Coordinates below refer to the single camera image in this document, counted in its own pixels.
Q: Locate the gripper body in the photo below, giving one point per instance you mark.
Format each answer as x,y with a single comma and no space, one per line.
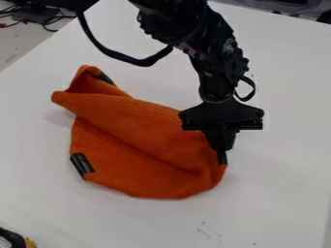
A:
224,114

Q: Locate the orange cloth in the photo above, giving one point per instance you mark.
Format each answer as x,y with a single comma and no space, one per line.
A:
138,139

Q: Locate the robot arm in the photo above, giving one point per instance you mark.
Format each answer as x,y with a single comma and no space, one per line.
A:
202,35

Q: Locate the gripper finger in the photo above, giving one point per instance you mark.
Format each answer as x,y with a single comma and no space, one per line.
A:
222,142

